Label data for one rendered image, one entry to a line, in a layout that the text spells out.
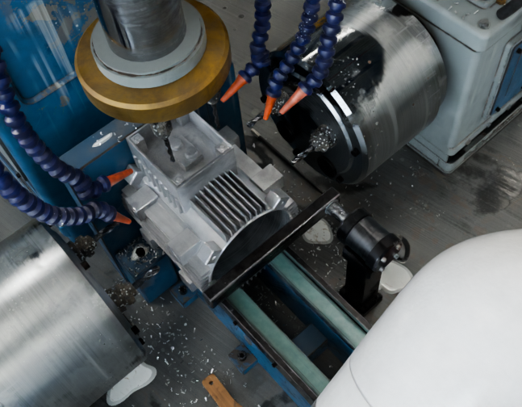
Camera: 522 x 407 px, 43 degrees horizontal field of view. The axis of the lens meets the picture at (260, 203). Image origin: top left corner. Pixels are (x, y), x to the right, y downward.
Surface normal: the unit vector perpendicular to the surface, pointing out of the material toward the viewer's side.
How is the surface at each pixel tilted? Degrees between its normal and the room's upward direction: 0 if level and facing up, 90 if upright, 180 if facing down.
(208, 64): 0
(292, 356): 0
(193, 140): 0
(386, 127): 66
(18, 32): 90
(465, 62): 90
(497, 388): 45
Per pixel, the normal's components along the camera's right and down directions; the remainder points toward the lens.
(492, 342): -0.21, 0.01
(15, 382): 0.43, 0.10
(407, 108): 0.57, 0.35
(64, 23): 0.66, 0.62
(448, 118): -0.75, 0.59
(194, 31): -0.07, -0.52
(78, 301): 0.29, -0.11
